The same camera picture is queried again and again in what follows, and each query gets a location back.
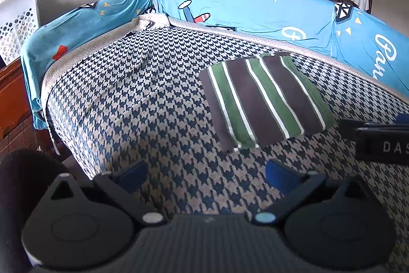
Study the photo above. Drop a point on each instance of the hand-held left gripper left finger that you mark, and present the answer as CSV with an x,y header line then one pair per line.
x,y
134,176

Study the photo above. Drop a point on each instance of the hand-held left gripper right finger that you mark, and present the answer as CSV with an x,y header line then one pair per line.
x,y
281,176

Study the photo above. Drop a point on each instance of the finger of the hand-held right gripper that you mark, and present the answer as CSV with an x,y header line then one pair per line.
x,y
350,127

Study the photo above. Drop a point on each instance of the green brown striped shirt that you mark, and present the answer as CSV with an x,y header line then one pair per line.
x,y
265,100

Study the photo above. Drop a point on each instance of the houndstooth sofa seat cover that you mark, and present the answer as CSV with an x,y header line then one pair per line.
x,y
143,106

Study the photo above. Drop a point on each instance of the brown wooden cabinet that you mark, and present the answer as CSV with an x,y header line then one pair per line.
x,y
12,100

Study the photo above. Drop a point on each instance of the blue back cushion, star print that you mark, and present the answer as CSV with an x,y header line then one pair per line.
x,y
239,10

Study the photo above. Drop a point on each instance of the white perforated laundry basket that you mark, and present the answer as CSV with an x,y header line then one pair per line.
x,y
19,26

